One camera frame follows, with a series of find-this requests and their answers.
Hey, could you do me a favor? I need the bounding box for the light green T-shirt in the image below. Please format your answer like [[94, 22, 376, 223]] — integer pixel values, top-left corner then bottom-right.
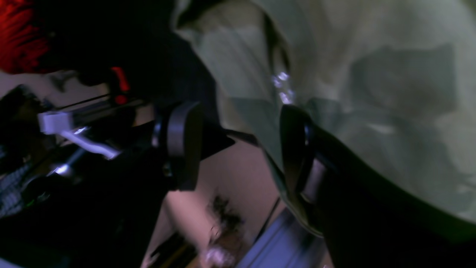
[[172, 0, 475, 235]]

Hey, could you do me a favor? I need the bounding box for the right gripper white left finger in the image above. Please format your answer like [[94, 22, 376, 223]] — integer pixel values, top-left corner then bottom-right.
[[1, 102, 204, 268]]

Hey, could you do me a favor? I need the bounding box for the red black clamp right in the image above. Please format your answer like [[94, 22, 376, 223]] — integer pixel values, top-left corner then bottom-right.
[[108, 66, 131, 106]]

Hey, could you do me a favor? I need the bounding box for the black table cloth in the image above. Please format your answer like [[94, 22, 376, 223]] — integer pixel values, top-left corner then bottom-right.
[[38, 0, 235, 159]]

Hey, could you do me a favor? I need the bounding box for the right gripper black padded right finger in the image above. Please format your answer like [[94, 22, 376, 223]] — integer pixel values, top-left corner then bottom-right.
[[279, 105, 475, 268]]

